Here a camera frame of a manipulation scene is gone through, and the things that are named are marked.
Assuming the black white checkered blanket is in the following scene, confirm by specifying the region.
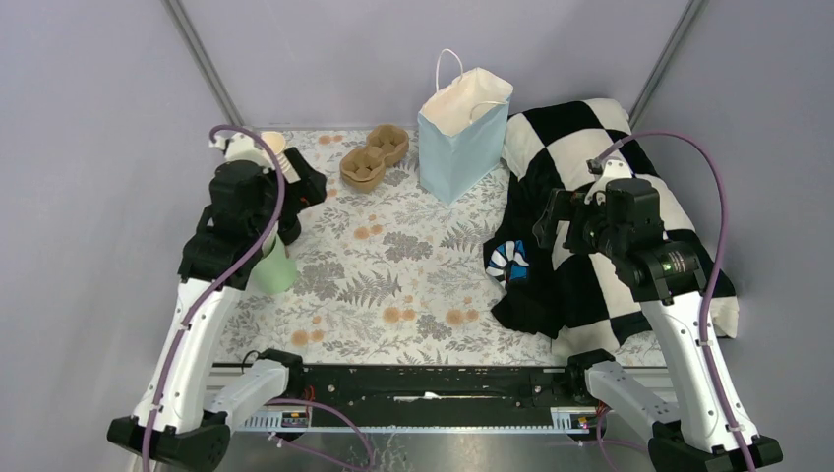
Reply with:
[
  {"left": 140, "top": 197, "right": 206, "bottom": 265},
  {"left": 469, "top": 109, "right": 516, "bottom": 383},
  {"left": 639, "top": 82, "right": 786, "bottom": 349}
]
[{"left": 483, "top": 98, "right": 740, "bottom": 358}]

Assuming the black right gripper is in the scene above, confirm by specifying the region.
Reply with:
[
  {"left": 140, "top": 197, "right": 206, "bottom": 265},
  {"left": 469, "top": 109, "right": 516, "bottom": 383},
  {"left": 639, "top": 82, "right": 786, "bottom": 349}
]
[{"left": 531, "top": 188, "right": 625, "bottom": 260}]

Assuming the stack of white paper cups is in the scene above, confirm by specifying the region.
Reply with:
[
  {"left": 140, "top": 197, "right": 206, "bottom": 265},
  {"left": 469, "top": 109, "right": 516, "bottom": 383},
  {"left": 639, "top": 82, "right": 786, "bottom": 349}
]
[{"left": 260, "top": 131, "right": 300, "bottom": 184}]

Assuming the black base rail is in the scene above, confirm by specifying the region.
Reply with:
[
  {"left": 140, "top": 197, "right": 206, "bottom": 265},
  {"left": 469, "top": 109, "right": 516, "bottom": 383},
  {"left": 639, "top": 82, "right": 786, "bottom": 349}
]
[{"left": 214, "top": 363, "right": 659, "bottom": 435}]

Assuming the green cup holder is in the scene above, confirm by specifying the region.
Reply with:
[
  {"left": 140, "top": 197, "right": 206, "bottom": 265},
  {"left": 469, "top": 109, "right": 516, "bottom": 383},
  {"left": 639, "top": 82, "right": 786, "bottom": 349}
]
[{"left": 249, "top": 230, "right": 297, "bottom": 295}]

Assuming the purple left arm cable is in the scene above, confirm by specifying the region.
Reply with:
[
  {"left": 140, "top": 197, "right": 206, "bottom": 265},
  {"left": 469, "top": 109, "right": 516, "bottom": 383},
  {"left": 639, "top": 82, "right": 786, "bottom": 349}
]
[{"left": 140, "top": 125, "right": 288, "bottom": 472}]

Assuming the brown cardboard cup carrier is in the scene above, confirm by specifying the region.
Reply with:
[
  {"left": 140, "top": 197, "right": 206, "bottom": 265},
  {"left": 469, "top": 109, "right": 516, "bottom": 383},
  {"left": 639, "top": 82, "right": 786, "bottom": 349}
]
[{"left": 339, "top": 124, "right": 409, "bottom": 193}]

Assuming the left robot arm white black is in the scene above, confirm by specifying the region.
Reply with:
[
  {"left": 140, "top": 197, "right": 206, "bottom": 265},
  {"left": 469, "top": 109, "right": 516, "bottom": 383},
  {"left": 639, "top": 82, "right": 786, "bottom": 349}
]
[{"left": 107, "top": 147, "right": 327, "bottom": 471}]

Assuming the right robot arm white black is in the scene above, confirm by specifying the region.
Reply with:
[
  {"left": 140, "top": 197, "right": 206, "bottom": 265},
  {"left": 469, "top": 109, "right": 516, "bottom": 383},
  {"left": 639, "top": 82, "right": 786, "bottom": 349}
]
[{"left": 533, "top": 178, "right": 784, "bottom": 471}]

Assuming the light blue paper bag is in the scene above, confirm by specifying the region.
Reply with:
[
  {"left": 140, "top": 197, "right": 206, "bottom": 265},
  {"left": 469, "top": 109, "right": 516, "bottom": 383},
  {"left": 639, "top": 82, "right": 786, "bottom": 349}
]
[{"left": 418, "top": 48, "right": 514, "bottom": 204}]

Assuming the floral table mat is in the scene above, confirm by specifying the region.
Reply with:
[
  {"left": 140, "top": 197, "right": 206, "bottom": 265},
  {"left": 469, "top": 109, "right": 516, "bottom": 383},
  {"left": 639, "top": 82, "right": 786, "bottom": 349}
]
[{"left": 211, "top": 129, "right": 666, "bottom": 368}]

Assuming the stack of black lids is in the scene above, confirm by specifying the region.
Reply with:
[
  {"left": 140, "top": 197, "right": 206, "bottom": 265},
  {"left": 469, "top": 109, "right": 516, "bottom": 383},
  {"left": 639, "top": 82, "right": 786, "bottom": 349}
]
[{"left": 277, "top": 216, "right": 302, "bottom": 246}]

